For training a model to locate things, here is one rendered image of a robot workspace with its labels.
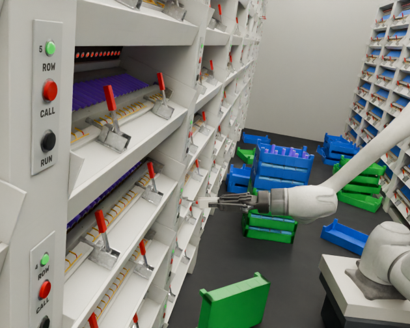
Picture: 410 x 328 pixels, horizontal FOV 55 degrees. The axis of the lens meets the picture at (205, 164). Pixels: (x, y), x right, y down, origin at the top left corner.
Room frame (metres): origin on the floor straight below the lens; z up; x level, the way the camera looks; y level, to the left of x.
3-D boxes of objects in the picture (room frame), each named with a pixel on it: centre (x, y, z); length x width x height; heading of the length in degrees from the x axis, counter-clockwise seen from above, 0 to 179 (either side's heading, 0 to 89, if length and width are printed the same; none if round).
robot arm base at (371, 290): (1.41, -0.74, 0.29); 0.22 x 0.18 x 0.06; 14
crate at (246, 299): (1.33, -0.20, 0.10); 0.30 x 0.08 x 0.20; 128
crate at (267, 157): (2.23, -0.44, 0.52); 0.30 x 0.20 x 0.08; 92
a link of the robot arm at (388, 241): (1.38, -0.75, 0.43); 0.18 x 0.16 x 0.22; 20
